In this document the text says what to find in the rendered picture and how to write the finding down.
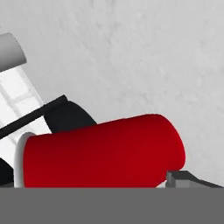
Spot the black rounded object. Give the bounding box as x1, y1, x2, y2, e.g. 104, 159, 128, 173
0, 157, 15, 186

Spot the black bar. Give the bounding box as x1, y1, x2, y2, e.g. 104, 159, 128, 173
0, 94, 69, 140

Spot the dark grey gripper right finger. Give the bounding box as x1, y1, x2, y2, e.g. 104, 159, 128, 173
165, 170, 224, 189

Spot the grey cylinder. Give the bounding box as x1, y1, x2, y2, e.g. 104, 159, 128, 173
0, 31, 28, 74

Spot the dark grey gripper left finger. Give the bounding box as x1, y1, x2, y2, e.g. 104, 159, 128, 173
0, 180, 15, 189

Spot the red cup with white rim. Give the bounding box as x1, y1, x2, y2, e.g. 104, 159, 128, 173
13, 113, 187, 189

